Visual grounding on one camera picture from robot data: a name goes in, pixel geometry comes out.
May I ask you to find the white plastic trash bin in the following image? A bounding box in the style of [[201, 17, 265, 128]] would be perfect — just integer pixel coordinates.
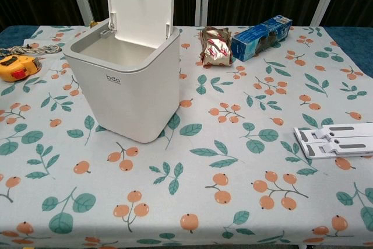
[[62, 21, 181, 144]]

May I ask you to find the floral fruit print tablecloth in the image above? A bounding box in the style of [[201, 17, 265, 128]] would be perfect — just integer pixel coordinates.
[[0, 24, 373, 249]]

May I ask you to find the crumpled gold foil snack bag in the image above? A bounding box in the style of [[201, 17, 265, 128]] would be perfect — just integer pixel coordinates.
[[199, 26, 234, 69]]

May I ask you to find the blue toothpaste box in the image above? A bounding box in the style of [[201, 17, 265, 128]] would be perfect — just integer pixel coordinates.
[[231, 15, 294, 62]]

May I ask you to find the white square box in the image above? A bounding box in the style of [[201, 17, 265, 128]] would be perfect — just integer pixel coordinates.
[[104, 0, 175, 49]]

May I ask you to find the white folding laptop stand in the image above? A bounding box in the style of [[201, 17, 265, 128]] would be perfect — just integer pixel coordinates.
[[293, 123, 373, 160]]

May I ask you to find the yellow tape measure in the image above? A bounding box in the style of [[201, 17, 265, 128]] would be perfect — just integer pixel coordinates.
[[0, 55, 43, 83]]

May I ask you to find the rope keychain with carabiner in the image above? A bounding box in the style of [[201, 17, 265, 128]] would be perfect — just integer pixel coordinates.
[[0, 44, 62, 57]]

